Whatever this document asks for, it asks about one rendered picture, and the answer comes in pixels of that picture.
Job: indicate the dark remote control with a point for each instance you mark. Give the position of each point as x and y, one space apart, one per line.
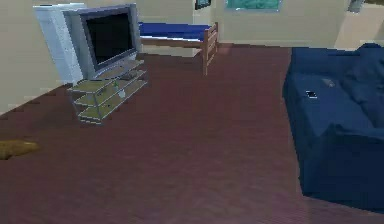
129 76

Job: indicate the wooden bed with blue mattress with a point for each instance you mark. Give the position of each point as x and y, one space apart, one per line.
186 33

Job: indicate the glass television stand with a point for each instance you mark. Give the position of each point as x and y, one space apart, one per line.
100 96

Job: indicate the small dark framed picture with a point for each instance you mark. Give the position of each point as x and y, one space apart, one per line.
202 3

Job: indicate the grey television set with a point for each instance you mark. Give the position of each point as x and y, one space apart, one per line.
106 38

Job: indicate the black and white phone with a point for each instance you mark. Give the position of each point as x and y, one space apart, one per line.
311 94

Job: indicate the teal framed picture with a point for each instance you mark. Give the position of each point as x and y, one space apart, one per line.
253 4

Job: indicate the dark blue sofa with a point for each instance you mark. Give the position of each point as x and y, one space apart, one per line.
336 133

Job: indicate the white cabinet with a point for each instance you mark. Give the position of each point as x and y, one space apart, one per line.
56 40

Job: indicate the brown cloth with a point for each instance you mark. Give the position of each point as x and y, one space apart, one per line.
16 148

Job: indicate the grey framed picture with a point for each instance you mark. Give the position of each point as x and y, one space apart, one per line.
356 4

